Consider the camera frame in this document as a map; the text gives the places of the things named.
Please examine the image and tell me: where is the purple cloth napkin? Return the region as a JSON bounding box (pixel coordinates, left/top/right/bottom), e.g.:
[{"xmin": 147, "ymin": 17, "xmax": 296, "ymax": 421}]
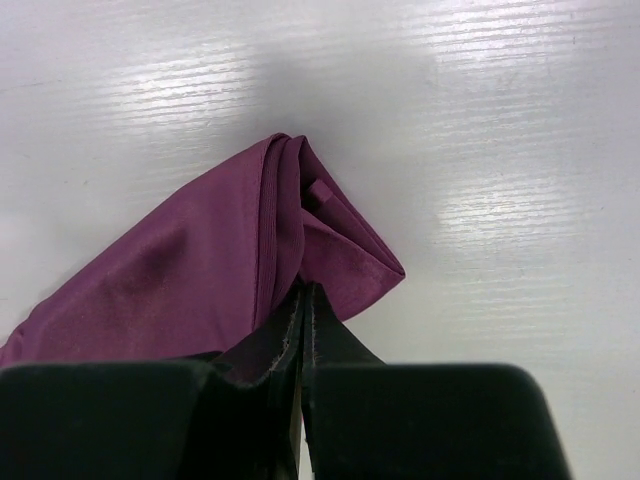
[{"xmin": 1, "ymin": 134, "xmax": 405, "ymax": 366}]

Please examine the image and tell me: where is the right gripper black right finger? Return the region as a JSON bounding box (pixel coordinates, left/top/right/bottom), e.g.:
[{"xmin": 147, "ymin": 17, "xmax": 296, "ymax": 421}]
[{"xmin": 302, "ymin": 283, "xmax": 384, "ymax": 373}]

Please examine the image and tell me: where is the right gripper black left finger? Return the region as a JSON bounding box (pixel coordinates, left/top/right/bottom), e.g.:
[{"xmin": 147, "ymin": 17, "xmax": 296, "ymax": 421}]
[{"xmin": 212, "ymin": 285, "xmax": 305, "ymax": 388}]

